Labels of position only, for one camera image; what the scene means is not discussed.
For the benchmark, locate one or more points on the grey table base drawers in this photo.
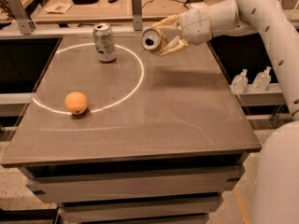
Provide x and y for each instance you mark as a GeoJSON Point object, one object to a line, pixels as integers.
{"type": "Point", "coordinates": [138, 192]}

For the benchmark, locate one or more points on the clear pump bottle right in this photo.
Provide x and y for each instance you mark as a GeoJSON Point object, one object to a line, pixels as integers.
{"type": "Point", "coordinates": [262, 80]}

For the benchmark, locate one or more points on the paper packet on back table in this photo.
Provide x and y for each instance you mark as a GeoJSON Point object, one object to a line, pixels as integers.
{"type": "Point", "coordinates": [58, 8]}

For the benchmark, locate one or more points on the orange fruit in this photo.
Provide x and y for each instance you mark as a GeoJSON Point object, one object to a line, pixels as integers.
{"type": "Point", "coordinates": [76, 102]}

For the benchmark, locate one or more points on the green and white soda can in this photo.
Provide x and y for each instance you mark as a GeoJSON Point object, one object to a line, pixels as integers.
{"type": "Point", "coordinates": [104, 42]}

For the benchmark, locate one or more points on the clear pump bottle left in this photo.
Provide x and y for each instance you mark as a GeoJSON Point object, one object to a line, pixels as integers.
{"type": "Point", "coordinates": [240, 82]}

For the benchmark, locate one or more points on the metal bracket left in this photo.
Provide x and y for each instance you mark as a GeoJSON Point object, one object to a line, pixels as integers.
{"type": "Point", "coordinates": [25, 23]}

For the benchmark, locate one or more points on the orange soda can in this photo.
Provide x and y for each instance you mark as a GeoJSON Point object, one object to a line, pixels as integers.
{"type": "Point", "coordinates": [153, 41]}

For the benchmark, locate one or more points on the white tape circle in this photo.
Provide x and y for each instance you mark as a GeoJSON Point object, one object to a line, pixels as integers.
{"type": "Point", "coordinates": [77, 68]}

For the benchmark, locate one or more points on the black object on back table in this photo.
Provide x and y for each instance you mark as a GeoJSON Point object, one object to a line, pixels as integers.
{"type": "Point", "coordinates": [84, 2]}

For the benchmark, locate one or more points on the metal bracket middle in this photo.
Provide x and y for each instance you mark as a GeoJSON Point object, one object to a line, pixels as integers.
{"type": "Point", "coordinates": [137, 14]}

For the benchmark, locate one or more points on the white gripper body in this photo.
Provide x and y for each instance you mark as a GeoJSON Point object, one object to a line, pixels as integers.
{"type": "Point", "coordinates": [195, 27]}

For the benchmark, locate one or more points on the metal bracket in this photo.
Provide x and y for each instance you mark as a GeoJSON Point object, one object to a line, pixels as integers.
{"type": "Point", "coordinates": [25, 23]}
{"type": "Point", "coordinates": [137, 14]}

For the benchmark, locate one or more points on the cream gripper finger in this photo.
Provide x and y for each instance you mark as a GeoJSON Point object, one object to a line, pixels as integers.
{"type": "Point", "coordinates": [173, 46]}
{"type": "Point", "coordinates": [170, 23]}

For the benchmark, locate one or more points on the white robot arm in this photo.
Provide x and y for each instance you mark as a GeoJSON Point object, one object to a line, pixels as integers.
{"type": "Point", "coordinates": [276, 194]}

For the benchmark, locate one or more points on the clear pump bottle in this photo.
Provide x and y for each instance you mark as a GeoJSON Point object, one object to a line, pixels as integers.
{"type": "Point", "coordinates": [240, 82]}
{"type": "Point", "coordinates": [262, 80]}

